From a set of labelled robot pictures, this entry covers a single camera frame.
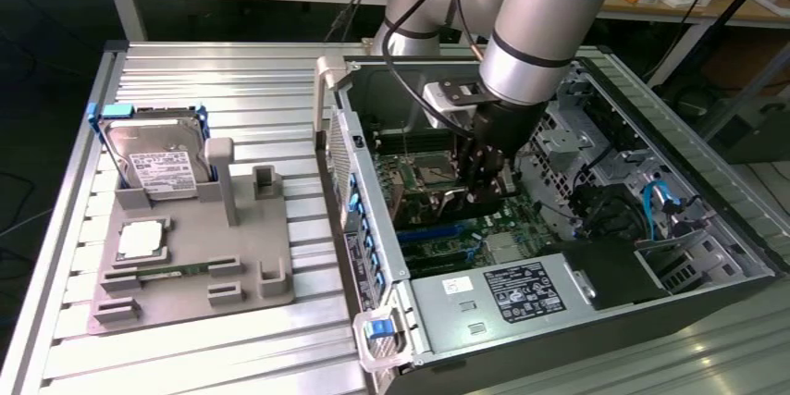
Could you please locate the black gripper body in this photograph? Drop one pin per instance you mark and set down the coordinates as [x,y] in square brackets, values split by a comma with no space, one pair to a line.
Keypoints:
[507,127]

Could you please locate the Nvidia Quadro graphics card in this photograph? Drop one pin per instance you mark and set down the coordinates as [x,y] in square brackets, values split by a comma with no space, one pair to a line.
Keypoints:
[433,210]

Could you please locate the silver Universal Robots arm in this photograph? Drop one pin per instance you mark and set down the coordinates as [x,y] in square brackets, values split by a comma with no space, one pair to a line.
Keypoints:
[537,43]

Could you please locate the blue expansion slot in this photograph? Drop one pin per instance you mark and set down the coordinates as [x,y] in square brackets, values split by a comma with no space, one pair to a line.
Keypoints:
[433,232]

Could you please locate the CPU socket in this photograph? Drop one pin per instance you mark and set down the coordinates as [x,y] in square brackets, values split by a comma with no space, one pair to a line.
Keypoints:
[433,168]

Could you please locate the green motherboard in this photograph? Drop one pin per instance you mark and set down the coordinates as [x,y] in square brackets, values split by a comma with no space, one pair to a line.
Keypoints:
[513,219]

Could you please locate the silver drive cage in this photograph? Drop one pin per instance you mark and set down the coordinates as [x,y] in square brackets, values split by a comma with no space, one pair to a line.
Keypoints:
[565,145]

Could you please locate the silver chipset heatsink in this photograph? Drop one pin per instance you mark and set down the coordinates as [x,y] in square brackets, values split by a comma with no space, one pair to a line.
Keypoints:
[505,248]

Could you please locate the small white paper sticker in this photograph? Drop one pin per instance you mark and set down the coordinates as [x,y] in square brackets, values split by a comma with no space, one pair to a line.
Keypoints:
[457,285]

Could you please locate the black power supply label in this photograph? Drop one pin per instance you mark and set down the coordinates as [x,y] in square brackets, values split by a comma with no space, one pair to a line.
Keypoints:
[525,291]

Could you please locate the grey power supply unit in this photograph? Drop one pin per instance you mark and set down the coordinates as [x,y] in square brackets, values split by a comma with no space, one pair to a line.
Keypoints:
[457,316]

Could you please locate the black open PC case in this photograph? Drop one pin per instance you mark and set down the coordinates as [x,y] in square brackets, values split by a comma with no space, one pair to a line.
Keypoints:
[556,358]

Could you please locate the grey plastic parts rack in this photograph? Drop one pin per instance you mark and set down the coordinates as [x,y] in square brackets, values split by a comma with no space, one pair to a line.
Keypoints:
[248,251]

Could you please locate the black equipment box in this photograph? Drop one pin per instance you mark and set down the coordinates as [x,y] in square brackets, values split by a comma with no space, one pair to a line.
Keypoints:
[760,136]

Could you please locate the black tripod pole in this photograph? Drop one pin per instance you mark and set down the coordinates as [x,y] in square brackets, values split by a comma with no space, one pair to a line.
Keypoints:
[735,6]

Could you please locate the silver hard disk drive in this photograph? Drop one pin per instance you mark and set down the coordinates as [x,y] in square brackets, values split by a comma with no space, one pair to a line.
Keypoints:
[161,159]

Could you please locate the green RAM stick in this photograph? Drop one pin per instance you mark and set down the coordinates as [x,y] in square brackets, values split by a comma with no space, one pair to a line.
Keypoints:
[180,270]

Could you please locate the silver CPU chip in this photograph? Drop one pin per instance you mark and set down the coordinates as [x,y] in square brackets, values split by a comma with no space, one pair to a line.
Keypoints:
[142,240]

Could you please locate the blue disk caddy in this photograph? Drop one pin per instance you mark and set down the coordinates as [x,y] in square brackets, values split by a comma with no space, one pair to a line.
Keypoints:
[118,111]

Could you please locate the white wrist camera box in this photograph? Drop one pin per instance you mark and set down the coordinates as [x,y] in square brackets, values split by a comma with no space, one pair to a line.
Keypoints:
[441,99]

